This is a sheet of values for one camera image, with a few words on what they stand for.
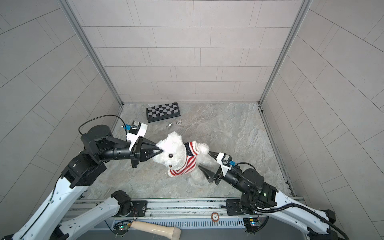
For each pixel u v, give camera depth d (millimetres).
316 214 476
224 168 510
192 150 542
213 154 609
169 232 629
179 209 724
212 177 526
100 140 398
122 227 649
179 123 1049
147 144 487
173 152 492
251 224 680
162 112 1061
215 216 693
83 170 394
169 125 1016
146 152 474
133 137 439
